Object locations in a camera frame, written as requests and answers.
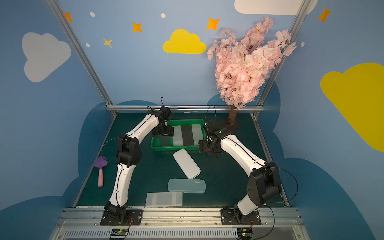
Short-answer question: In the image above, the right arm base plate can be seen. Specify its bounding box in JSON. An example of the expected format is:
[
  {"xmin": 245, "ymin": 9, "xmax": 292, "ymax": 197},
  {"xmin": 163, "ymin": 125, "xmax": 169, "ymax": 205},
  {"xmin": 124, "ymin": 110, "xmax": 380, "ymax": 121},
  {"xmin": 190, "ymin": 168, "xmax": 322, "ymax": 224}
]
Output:
[{"xmin": 220, "ymin": 208, "xmax": 261, "ymax": 225}]

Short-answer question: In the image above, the aluminium front rail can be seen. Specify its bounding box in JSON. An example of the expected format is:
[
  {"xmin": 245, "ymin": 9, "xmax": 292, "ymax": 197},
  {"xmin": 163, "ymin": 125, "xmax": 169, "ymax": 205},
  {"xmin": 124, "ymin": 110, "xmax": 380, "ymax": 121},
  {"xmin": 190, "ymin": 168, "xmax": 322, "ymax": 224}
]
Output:
[{"xmin": 50, "ymin": 207, "xmax": 310, "ymax": 240}]

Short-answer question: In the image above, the left circuit board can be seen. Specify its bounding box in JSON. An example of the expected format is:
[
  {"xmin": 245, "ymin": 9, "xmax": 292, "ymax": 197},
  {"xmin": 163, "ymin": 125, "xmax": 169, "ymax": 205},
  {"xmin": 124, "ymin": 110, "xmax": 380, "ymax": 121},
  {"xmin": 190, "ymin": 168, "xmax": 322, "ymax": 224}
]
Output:
[{"xmin": 110, "ymin": 228, "xmax": 128, "ymax": 240}]

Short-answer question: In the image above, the right circuit board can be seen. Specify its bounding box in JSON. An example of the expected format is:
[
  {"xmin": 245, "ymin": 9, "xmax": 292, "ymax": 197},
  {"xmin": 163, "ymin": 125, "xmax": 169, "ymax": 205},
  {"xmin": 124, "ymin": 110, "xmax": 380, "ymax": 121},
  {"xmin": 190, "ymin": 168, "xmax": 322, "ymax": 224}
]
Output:
[{"xmin": 237, "ymin": 228, "xmax": 253, "ymax": 240}]

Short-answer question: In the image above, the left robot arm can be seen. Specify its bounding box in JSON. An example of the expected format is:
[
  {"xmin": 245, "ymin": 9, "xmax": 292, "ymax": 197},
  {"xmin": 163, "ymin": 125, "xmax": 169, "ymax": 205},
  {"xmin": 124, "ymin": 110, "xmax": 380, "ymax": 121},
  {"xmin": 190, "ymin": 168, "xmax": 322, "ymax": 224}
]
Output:
[{"xmin": 101, "ymin": 106, "xmax": 174, "ymax": 226}]

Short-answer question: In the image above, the frosted pencil case front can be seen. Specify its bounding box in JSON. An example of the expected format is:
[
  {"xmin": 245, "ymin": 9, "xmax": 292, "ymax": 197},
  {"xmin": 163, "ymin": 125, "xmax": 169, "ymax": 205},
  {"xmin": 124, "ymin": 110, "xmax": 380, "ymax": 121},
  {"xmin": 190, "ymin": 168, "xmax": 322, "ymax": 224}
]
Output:
[{"xmin": 146, "ymin": 192, "xmax": 183, "ymax": 208}]

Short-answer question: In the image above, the purple pink toy shovel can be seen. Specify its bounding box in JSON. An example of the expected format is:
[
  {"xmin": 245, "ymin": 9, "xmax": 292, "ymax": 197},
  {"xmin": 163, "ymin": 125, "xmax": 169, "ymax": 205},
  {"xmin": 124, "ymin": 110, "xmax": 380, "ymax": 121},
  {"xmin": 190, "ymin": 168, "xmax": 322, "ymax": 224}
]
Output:
[{"xmin": 94, "ymin": 156, "xmax": 108, "ymax": 188}]

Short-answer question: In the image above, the frosted clear pencil case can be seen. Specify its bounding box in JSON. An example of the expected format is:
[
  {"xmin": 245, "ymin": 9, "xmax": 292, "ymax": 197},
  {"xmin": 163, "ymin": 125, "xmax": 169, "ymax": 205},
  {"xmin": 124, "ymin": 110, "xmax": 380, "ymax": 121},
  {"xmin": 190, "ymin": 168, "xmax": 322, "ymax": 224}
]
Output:
[{"xmin": 191, "ymin": 124, "xmax": 204, "ymax": 146}]

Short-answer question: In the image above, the circuit board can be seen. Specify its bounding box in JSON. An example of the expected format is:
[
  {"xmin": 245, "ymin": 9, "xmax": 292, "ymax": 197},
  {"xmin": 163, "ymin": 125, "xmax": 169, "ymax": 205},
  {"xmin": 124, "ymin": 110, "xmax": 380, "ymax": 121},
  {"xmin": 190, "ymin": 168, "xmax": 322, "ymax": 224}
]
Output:
[
  {"xmin": 237, "ymin": 228, "xmax": 253, "ymax": 240},
  {"xmin": 110, "ymin": 228, "xmax": 128, "ymax": 240}
]

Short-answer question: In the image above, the pink blossom artificial tree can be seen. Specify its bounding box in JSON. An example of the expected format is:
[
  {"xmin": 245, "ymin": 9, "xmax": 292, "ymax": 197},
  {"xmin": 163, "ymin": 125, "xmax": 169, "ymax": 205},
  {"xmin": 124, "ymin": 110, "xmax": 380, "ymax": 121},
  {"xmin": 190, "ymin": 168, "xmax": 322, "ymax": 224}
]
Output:
[{"xmin": 207, "ymin": 16, "xmax": 297, "ymax": 128}]

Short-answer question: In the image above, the black pencil case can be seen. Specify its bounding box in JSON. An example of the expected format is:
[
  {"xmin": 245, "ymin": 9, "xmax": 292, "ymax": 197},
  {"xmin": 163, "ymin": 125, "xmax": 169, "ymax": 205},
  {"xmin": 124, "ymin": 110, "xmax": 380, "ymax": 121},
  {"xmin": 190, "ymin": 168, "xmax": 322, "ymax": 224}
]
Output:
[{"xmin": 181, "ymin": 125, "xmax": 195, "ymax": 146}]

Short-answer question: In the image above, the white opaque pencil case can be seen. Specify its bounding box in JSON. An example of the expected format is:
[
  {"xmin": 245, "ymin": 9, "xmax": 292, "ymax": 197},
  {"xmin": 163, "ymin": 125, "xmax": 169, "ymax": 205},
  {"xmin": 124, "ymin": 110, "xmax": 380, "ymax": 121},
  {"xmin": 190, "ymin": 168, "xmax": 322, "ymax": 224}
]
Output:
[{"xmin": 173, "ymin": 149, "xmax": 201, "ymax": 179}]

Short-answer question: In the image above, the light blue pencil case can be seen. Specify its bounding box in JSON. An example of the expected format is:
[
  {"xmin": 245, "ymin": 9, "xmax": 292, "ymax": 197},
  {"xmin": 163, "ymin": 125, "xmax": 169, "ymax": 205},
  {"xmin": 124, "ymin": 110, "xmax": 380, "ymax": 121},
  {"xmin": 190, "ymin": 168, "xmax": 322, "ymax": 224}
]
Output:
[{"xmin": 168, "ymin": 179, "xmax": 206, "ymax": 194}]

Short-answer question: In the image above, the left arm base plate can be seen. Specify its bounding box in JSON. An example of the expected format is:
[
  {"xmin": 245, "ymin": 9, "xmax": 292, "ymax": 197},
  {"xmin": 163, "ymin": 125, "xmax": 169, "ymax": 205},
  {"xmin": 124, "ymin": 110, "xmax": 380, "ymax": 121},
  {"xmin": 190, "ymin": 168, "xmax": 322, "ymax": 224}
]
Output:
[{"xmin": 100, "ymin": 209, "xmax": 144, "ymax": 226}]

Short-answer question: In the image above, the dark translucent grey pencil case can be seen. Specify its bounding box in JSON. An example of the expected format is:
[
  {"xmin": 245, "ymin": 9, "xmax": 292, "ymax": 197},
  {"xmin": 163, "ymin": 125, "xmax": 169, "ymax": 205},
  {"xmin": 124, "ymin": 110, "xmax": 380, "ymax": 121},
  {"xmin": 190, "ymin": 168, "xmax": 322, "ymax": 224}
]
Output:
[{"xmin": 159, "ymin": 136, "xmax": 172, "ymax": 147}]

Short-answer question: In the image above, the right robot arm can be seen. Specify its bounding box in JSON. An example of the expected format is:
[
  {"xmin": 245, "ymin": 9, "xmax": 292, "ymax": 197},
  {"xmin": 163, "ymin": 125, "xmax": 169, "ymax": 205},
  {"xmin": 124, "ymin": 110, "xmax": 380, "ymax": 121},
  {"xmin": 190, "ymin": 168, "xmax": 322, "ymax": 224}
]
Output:
[{"xmin": 199, "ymin": 121, "xmax": 282, "ymax": 218}]

